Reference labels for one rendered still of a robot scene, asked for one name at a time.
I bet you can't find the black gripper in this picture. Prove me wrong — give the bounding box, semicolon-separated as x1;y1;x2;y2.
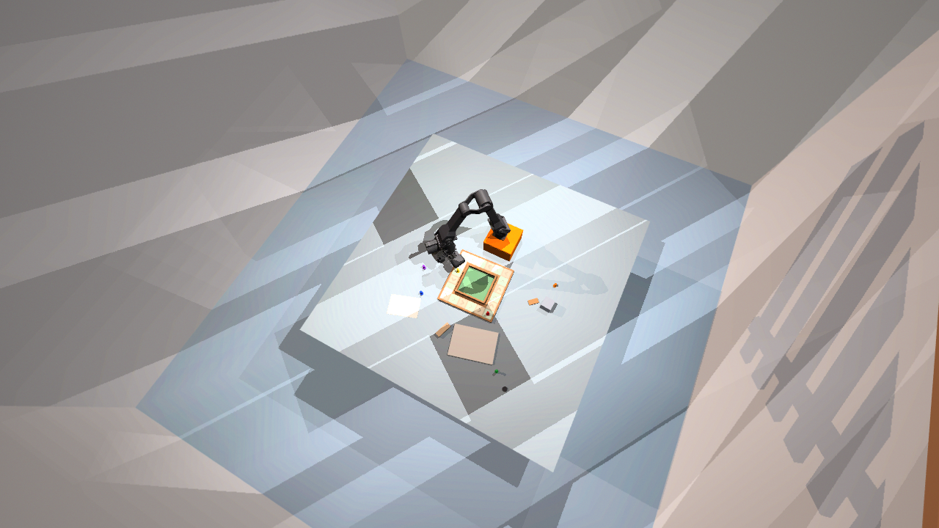
443;244;465;268

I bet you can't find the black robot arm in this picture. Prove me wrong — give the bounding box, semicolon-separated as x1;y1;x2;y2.
424;189;511;263

